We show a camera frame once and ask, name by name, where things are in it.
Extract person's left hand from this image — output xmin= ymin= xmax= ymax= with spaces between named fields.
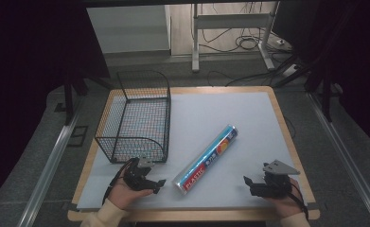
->
xmin=107 ymin=176 xmax=154 ymax=211

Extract blue foil roll box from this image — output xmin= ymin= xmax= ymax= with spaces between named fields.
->
xmin=172 ymin=124 xmax=239 ymax=196

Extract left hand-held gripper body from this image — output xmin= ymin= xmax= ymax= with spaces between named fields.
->
xmin=122 ymin=156 xmax=157 ymax=192

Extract white power strip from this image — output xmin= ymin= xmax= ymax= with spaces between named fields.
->
xmin=281 ymin=63 xmax=301 ymax=79

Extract white panel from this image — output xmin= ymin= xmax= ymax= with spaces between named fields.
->
xmin=85 ymin=4 xmax=171 ymax=55

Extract aluminium rail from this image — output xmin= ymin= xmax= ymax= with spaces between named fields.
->
xmin=16 ymin=96 xmax=86 ymax=227
xmin=308 ymin=92 xmax=370 ymax=227

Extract black floor cables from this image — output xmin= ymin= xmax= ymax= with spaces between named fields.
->
xmin=199 ymin=1 xmax=295 ymax=88

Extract black wire basket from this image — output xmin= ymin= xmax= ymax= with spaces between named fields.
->
xmin=94 ymin=69 xmax=172 ymax=165

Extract black floor plate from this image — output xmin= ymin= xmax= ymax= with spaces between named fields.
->
xmin=66 ymin=125 xmax=89 ymax=148

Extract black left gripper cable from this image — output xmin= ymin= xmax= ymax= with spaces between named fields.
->
xmin=101 ymin=158 xmax=137 ymax=206

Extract white metal desk frame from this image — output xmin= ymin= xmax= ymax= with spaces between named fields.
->
xmin=190 ymin=2 xmax=280 ymax=74

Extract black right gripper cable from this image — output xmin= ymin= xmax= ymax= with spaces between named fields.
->
xmin=287 ymin=182 xmax=310 ymax=220

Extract pale grey table mat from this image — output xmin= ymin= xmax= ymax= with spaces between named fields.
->
xmin=76 ymin=91 xmax=308 ymax=212

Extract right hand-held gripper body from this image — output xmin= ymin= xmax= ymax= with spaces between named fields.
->
xmin=250 ymin=159 xmax=301 ymax=200

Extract black metal stand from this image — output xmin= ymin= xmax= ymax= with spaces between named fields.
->
xmin=62 ymin=70 xmax=113 ymax=126
xmin=273 ymin=55 xmax=336 ymax=123

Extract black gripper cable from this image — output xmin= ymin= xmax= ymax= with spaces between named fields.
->
xmin=287 ymin=182 xmax=310 ymax=220
xmin=101 ymin=158 xmax=137 ymax=206

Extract person's right hand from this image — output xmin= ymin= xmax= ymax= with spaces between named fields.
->
xmin=268 ymin=177 xmax=304 ymax=219

